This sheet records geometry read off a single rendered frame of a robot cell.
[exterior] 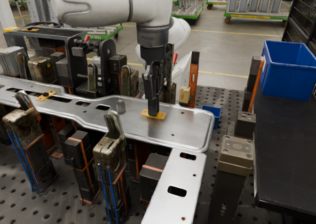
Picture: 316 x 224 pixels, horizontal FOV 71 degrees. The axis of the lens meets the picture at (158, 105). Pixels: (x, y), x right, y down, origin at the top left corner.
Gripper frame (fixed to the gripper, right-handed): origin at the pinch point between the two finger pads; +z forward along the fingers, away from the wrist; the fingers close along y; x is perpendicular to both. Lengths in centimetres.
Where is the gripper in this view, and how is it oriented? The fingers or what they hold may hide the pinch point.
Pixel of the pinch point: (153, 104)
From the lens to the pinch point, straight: 74.6
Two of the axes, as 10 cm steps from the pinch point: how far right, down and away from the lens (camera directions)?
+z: 0.0, 8.5, 5.3
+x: 9.5, 1.7, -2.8
